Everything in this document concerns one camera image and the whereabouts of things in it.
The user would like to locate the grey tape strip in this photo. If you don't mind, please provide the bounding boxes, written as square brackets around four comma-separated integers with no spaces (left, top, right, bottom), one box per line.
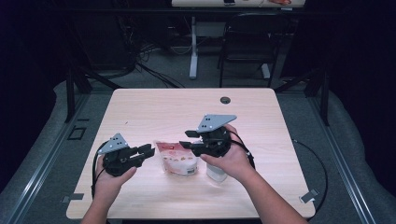
[299,188,320,204]
[61,192,85,204]

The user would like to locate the hand-held gripper black cable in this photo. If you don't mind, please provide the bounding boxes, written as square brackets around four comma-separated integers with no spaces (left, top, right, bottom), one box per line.
[91,141,109,199]
[228,130,257,171]

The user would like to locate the person's left hand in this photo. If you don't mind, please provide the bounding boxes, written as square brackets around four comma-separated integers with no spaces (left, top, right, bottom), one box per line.
[92,154,138,203]

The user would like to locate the white lidded jar with handle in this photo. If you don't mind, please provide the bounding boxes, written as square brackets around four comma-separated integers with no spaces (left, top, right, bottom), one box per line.
[193,139,229,183]

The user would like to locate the black metal stand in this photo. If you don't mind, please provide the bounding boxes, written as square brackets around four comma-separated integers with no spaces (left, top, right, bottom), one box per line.
[64,60,122,124]
[274,66,331,127]

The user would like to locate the white desk with white legs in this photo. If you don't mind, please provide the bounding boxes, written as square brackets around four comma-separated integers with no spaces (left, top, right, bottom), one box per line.
[171,0,306,80]

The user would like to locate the red and clear snack pouch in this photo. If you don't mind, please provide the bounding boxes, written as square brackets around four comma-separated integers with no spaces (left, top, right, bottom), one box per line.
[154,140,200,177]

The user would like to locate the right hand-held gripper black cable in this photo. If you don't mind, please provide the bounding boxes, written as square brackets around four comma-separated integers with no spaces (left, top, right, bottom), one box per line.
[228,130,257,171]

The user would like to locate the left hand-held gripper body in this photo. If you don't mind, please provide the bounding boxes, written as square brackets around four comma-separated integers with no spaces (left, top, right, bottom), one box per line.
[97,133,143,177]

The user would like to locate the aluminium rail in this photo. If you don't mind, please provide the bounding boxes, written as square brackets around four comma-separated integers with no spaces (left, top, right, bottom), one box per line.
[310,92,378,224]
[6,92,89,224]

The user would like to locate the left hand-held gripper black cable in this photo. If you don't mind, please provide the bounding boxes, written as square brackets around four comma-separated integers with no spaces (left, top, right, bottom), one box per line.
[91,141,109,199]

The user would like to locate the black folding chair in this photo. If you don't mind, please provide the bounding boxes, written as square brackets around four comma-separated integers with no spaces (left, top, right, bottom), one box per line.
[218,12,295,89]

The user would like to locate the thin black cable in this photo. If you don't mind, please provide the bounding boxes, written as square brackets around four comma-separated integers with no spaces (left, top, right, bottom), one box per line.
[291,139,329,213]

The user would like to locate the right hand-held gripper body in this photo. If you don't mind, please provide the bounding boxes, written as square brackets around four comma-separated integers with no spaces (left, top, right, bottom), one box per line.
[190,114,237,158]

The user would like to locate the bundle of black cables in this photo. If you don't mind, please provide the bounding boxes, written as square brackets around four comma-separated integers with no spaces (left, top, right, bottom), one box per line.
[118,12,186,90]

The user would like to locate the person's right hand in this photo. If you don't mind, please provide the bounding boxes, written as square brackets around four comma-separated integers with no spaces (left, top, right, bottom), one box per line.
[200,124,257,185]

